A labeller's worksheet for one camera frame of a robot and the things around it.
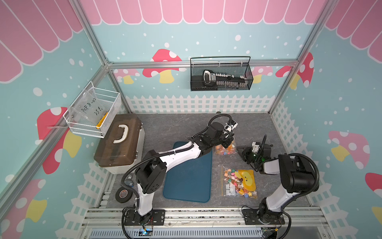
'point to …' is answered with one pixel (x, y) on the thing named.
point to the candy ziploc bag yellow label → (238, 182)
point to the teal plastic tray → (190, 180)
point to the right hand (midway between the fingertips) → (237, 148)
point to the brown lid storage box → (122, 148)
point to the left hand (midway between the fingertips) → (232, 135)
